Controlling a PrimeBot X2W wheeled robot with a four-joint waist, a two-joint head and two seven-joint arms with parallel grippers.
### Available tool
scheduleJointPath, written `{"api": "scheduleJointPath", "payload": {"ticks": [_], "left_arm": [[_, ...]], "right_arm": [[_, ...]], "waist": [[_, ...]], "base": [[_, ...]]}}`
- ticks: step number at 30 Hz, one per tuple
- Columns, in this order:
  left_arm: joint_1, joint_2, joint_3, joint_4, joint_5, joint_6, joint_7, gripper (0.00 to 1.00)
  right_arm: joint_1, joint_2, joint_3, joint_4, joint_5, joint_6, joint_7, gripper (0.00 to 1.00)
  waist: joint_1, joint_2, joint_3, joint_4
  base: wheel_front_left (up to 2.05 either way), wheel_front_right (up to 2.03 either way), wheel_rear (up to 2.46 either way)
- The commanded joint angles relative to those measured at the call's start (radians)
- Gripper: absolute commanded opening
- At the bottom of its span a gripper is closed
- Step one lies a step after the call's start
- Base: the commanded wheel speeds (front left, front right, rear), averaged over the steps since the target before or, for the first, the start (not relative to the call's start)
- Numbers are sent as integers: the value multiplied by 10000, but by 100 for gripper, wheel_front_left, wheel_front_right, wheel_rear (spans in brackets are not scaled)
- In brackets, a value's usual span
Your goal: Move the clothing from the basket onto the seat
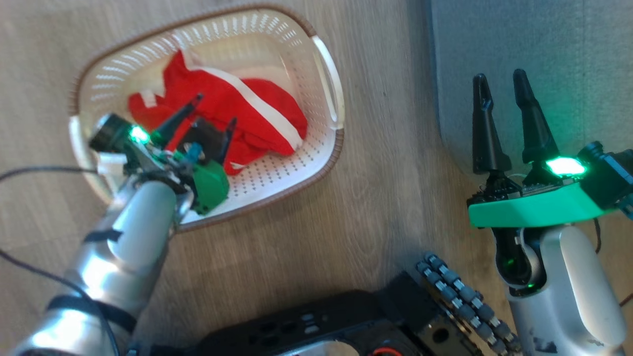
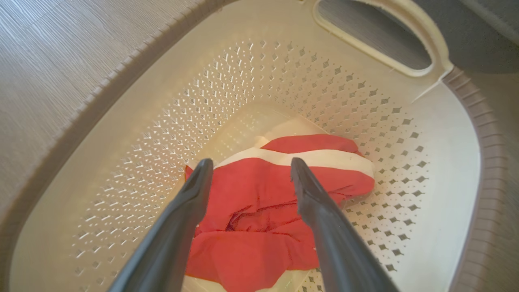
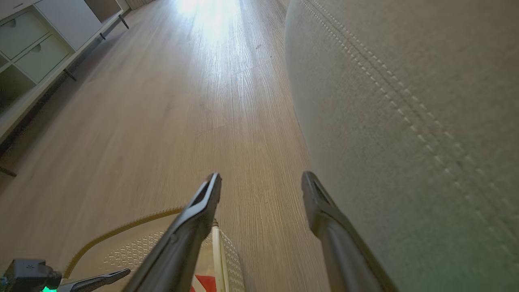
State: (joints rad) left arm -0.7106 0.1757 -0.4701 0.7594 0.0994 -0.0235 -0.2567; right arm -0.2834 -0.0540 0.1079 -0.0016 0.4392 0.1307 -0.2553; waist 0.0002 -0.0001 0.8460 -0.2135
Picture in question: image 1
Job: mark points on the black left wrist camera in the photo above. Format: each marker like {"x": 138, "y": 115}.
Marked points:
{"x": 108, "y": 132}

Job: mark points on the grey fabric sofa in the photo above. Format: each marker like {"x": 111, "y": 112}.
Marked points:
{"x": 568, "y": 49}

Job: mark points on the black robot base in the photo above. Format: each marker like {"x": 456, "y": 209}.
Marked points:
{"x": 306, "y": 326}

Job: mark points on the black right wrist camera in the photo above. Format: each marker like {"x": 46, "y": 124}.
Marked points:
{"x": 608, "y": 173}

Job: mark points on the grey roller omni wheel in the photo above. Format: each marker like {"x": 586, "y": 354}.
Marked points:
{"x": 465, "y": 296}

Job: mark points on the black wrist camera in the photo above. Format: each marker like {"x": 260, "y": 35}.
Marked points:
{"x": 108, "y": 132}
{"x": 608, "y": 173}

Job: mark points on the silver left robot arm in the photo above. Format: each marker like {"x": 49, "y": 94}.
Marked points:
{"x": 123, "y": 257}

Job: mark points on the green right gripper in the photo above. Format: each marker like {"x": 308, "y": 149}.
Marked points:
{"x": 534, "y": 207}

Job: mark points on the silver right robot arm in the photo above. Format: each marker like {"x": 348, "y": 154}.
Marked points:
{"x": 568, "y": 296}

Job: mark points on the white laundry basket brown rim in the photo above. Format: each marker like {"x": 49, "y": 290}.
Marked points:
{"x": 282, "y": 183}

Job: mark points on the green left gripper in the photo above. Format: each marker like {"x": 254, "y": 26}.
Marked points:
{"x": 210, "y": 185}

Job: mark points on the red cloth garment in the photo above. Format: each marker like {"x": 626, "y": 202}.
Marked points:
{"x": 247, "y": 109}

